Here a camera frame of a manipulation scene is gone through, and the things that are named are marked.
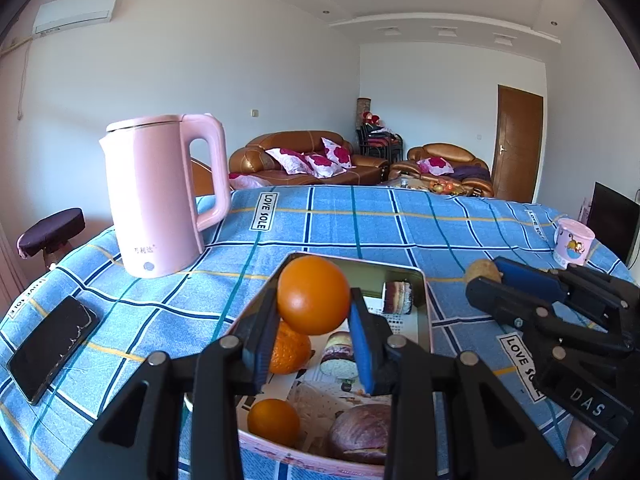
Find small tan round fruit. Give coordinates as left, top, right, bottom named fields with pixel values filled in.
left=464, top=259, right=502, bottom=284

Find purple layered cake roll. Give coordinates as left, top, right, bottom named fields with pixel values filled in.
left=383, top=281, right=413, bottom=315

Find purple round passion fruit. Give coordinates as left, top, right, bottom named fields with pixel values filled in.
left=326, top=404, right=392, bottom=465

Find large front orange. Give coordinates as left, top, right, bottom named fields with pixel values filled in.
left=269, top=321, right=311, bottom=375

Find person right hand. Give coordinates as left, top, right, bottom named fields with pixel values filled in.
left=565, top=418, right=596, bottom=467

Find pink cartoon lidded cup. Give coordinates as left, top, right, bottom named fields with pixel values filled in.
left=553, top=218, right=596, bottom=269

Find black television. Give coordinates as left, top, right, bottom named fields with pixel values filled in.
left=587, top=182, right=640, bottom=264

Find blue plaid tablecloth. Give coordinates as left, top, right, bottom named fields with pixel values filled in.
left=1, top=185, right=639, bottom=479

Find coffee table with fruit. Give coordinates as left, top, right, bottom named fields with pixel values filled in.
left=386, top=174, right=476, bottom=196

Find black smartphone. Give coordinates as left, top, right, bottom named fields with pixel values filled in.
left=8, top=297, right=99, bottom=405

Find brown leather armchair sofa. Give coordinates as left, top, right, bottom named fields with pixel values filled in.
left=388, top=143, right=494, bottom=197

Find armchair floral pillow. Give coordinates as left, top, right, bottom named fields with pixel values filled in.
left=416, top=156, right=454, bottom=177

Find pink rectangular tin box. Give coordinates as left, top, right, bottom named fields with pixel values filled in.
left=236, top=256, right=433, bottom=479

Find printed paper leaflet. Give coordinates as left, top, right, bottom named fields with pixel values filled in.
left=238, top=323, right=390, bottom=454

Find brown wooden door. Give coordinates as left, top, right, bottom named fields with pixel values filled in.
left=491, top=86, right=544, bottom=203

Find stacked dark chairs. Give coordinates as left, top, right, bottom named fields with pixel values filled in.
left=356, top=98, right=404, bottom=164

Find dark round stool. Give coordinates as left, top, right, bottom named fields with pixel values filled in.
left=16, top=208, right=86, bottom=270

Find white red floral pillow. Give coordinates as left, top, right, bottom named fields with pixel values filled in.
left=266, top=148, right=313, bottom=176

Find pink electric kettle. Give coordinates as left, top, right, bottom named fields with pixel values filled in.
left=100, top=114, right=231, bottom=278

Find brown leather near armchair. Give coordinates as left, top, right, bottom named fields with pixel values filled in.
left=191, top=158, right=215, bottom=197

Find brown leather long sofa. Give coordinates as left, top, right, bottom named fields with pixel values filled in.
left=229, top=130, right=388, bottom=185

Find white wall air conditioner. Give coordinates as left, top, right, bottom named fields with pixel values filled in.
left=32, top=0, right=117, bottom=36

